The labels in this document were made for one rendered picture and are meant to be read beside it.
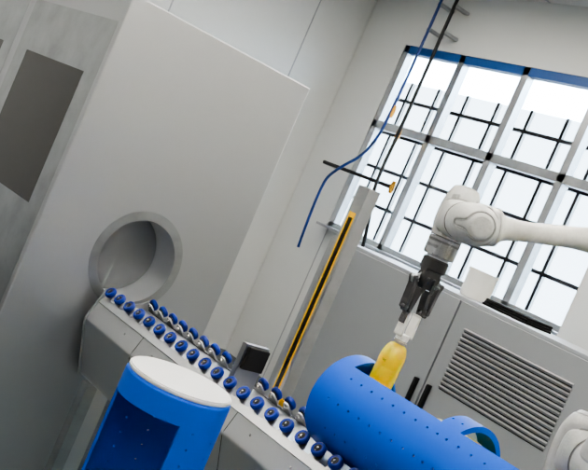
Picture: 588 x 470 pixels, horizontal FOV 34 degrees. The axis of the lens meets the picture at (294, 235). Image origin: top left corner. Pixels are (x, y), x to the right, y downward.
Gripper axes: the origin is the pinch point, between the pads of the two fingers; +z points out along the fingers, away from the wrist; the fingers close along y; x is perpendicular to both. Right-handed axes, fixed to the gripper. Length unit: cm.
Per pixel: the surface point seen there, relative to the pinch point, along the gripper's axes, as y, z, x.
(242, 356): 4, 33, -54
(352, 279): -161, 10, -184
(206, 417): 53, 37, -1
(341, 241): -31, -12, -70
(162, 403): 64, 37, -6
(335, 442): 10.9, 35.9, 2.8
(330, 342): -161, 45, -179
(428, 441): 12.0, 21.5, 31.3
